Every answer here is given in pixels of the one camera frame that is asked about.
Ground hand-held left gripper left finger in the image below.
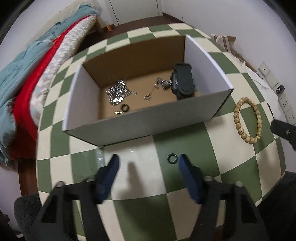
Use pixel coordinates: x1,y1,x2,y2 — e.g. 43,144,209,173
30,154,121,241

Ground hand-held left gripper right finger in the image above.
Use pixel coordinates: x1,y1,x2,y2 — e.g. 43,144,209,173
179,153,270,241

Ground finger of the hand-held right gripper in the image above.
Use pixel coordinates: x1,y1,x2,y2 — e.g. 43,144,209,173
270,119,296,151

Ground wooden bead bracelet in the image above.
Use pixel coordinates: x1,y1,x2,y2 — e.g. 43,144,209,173
233,98,262,144

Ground cardboard box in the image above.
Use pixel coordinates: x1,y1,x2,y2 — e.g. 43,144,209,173
62,35,234,147

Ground silver chain bracelet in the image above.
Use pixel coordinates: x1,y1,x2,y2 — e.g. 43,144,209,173
106,79,137,106

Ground thin silver necklace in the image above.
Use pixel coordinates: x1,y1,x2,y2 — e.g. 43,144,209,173
144,85,158,101

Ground black wristband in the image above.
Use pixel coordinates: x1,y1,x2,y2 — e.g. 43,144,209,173
171,62,196,100

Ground thin silver bracelet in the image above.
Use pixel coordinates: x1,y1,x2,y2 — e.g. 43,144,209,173
155,77,172,90

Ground green checkered table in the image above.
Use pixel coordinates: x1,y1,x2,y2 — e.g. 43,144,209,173
36,23,287,241

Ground white plastic bag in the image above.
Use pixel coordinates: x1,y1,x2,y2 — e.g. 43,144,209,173
231,52,281,116

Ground grey shaggy rug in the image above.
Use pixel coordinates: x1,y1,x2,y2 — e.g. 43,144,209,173
13,171,296,241

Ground beige tote bag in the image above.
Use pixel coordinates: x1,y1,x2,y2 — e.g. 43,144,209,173
210,34,237,54

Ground red blanket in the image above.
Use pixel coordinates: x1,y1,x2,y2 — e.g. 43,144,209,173
13,17,89,161

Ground grey checkered mattress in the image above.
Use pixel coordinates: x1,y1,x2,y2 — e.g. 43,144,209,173
29,15,97,127

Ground blue quilt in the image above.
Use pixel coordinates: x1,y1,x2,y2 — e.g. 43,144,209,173
0,3,100,165

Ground white door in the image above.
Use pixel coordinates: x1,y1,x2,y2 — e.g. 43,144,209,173
104,0,163,26

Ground white wall sockets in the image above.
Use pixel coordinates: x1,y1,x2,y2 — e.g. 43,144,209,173
258,61,296,126

